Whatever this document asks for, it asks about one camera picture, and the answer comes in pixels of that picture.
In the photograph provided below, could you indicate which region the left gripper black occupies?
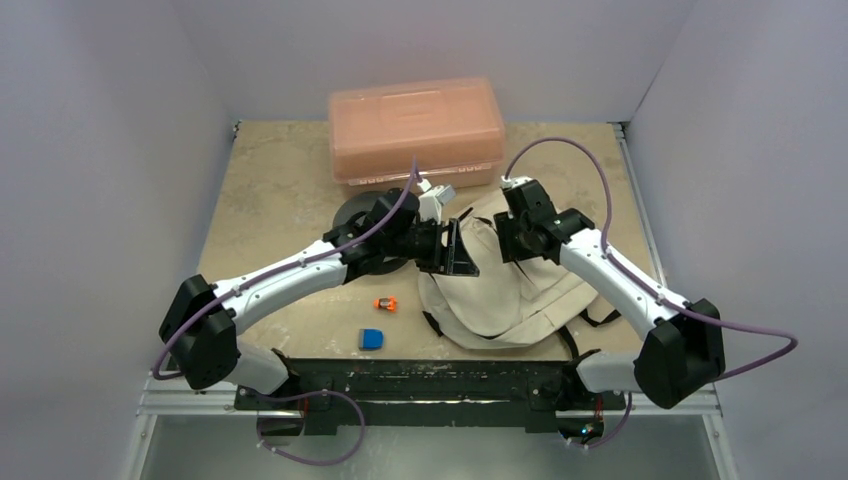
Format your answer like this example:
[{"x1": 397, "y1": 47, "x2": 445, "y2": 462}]
[{"x1": 383, "y1": 217, "x2": 478, "y2": 276}]

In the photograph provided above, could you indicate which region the cream canvas backpack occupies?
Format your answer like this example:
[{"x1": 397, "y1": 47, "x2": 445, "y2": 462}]
[{"x1": 418, "y1": 190, "x2": 621, "y2": 351}]

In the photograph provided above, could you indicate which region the pink translucent storage box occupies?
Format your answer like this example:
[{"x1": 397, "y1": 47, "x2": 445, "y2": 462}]
[{"x1": 328, "y1": 77, "x2": 505, "y2": 188}]

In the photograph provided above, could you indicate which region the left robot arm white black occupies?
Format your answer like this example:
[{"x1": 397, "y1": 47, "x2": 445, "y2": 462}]
[{"x1": 159, "y1": 185, "x2": 479, "y2": 409}]

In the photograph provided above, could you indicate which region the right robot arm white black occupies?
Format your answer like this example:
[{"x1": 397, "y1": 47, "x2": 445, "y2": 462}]
[{"x1": 494, "y1": 177, "x2": 726, "y2": 409}]

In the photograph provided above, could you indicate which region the small orange toy car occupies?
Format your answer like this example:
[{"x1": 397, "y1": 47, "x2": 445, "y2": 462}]
[{"x1": 374, "y1": 296, "x2": 397, "y2": 312}]

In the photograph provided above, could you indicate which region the black filament spool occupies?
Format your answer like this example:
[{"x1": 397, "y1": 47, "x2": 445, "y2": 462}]
[{"x1": 332, "y1": 191, "x2": 407, "y2": 276}]

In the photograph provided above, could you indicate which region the blue eraser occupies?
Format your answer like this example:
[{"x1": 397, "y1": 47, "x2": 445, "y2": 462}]
[{"x1": 358, "y1": 328, "x2": 384, "y2": 351}]

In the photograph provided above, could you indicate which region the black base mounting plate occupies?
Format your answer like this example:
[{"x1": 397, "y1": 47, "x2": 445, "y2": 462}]
[{"x1": 227, "y1": 359, "x2": 626, "y2": 441}]

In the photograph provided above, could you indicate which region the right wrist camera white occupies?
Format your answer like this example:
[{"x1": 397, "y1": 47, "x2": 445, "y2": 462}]
[{"x1": 500, "y1": 175, "x2": 533, "y2": 190}]

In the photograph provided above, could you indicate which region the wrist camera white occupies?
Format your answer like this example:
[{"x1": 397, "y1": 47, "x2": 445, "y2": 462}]
[
  {"x1": 417, "y1": 179, "x2": 456, "y2": 222},
  {"x1": 500, "y1": 175, "x2": 533, "y2": 190}
]

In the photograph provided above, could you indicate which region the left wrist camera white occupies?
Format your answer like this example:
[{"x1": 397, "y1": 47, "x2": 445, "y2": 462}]
[{"x1": 417, "y1": 179, "x2": 456, "y2": 222}]

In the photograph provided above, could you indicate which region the aluminium rail right side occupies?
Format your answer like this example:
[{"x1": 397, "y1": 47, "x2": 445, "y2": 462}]
[{"x1": 612, "y1": 123, "x2": 725, "y2": 409}]

